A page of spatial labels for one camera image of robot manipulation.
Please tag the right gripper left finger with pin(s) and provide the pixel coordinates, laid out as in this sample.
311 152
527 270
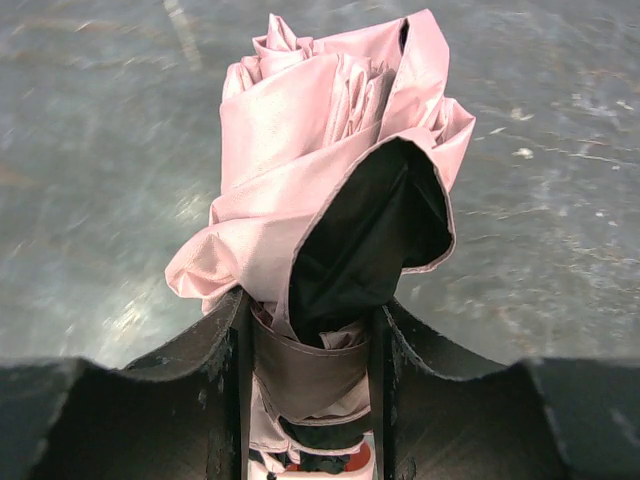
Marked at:
179 412

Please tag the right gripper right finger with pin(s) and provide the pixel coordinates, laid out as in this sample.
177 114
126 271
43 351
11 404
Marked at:
440 411

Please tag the pink folding umbrella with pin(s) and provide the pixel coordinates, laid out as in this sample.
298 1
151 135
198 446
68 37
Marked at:
338 155

